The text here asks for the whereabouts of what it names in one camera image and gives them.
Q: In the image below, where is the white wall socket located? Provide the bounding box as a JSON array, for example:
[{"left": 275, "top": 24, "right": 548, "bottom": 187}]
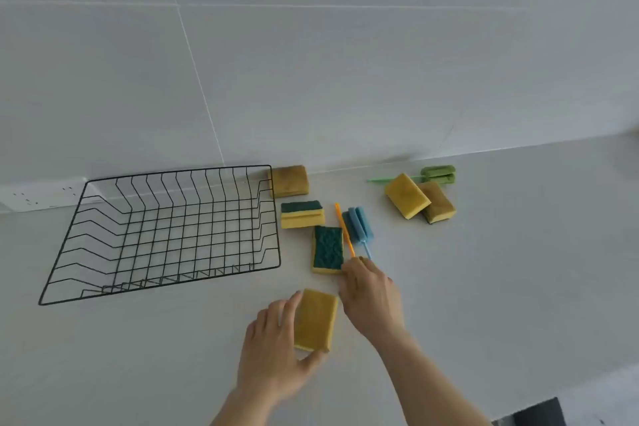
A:
[{"left": 0, "top": 178, "right": 90, "bottom": 214}]

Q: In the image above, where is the dark object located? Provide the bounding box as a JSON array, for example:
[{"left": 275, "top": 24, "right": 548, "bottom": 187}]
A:
[{"left": 492, "top": 397, "right": 567, "bottom": 426}]

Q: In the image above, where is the brownish sponge with dark base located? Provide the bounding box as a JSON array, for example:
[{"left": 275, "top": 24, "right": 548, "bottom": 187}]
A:
[{"left": 418, "top": 181, "right": 457, "bottom": 225}]

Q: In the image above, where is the person's right forearm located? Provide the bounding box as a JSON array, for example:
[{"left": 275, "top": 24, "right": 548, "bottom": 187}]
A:
[{"left": 367, "top": 326, "right": 492, "bottom": 426}]

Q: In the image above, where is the plain yellow sponge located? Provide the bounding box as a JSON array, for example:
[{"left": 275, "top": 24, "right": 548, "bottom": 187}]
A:
[{"left": 294, "top": 289, "right": 339, "bottom": 353}]

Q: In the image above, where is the brownish yellow sponge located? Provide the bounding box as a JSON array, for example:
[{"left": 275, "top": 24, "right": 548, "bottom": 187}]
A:
[{"left": 268, "top": 165, "right": 310, "bottom": 199}]

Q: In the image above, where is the blue sponge brush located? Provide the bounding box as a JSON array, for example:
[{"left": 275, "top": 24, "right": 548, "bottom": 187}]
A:
[{"left": 342, "top": 206, "right": 373, "bottom": 262}]

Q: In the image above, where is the black wire basket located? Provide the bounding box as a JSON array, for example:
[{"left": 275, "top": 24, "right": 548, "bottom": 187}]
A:
[{"left": 38, "top": 164, "right": 282, "bottom": 306}]

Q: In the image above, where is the grooved yellow green sponge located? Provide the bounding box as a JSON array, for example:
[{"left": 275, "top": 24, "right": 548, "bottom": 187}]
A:
[{"left": 281, "top": 200, "right": 325, "bottom": 230}]

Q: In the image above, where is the green sponge brush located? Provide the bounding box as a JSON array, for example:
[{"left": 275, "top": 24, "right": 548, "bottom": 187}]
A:
[{"left": 367, "top": 165, "right": 456, "bottom": 187}]

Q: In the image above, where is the bright yellow sponge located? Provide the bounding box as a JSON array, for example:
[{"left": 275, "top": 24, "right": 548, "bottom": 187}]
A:
[{"left": 385, "top": 173, "right": 432, "bottom": 221}]

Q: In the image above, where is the orange handled brush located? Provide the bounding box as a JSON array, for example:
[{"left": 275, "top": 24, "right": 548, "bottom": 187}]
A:
[{"left": 335, "top": 203, "right": 356, "bottom": 259}]

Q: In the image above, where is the person's left forearm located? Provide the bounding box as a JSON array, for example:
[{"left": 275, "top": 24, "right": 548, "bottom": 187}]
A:
[{"left": 210, "top": 386, "right": 300, "bottom": 426}]

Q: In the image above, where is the person's right hand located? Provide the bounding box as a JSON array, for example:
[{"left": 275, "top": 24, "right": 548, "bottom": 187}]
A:
[{"left": 339, "top": 257, "right": 406, "bottom": 342}]

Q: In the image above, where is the flat yellow green sponge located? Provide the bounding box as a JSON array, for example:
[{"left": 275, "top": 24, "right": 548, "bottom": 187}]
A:
[{"left": 312, "top": 226, "right": 346, "bottom": 275}]

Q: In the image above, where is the person's left hand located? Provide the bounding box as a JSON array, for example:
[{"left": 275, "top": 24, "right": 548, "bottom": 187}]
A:
[{"left": 236, "top": 289, "right": 330, "bottom": 400}]

